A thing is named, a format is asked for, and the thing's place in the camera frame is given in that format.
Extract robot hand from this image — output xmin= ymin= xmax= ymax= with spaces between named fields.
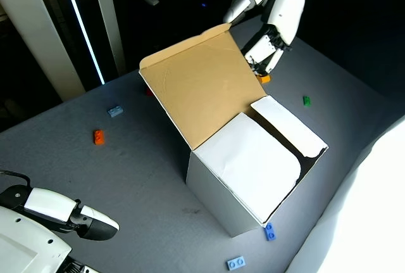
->
xmin=223 ymin=0 xmax=307 ymax=76
xmin=0 ymin=184 xmax=120 ymax=273

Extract wide white post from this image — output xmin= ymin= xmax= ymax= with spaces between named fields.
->
xmin=0 ymin=0 xmax=87 ymax=102

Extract cardboard box with flaps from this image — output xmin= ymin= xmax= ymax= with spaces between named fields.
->
xmin=138 ymin=22 xmax=329 ymax=238

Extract narrow white post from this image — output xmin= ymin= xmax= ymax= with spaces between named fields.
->
xmin=90 ymin=0 xmax=127 ymax=76

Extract grey table cloth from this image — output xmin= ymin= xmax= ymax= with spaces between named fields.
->
xmin=0 ymin=14 xmax=405 ymax=273

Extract white backdrop sheet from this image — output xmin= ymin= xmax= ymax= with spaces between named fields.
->
xmin=283 ymin=117 xmax=405 ymax=273

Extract light blue toy brick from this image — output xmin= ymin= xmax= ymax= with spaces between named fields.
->
xmin=226 ymin=255 xmax=247 ymax=271

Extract grey-blue toy brick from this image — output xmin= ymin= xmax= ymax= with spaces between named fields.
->
xmin=107 ymin=105 xmax=125 ymax=118

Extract LED light strip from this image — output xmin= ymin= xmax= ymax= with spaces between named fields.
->
xmin=59 ymin=0 xmax=106 ymax=86

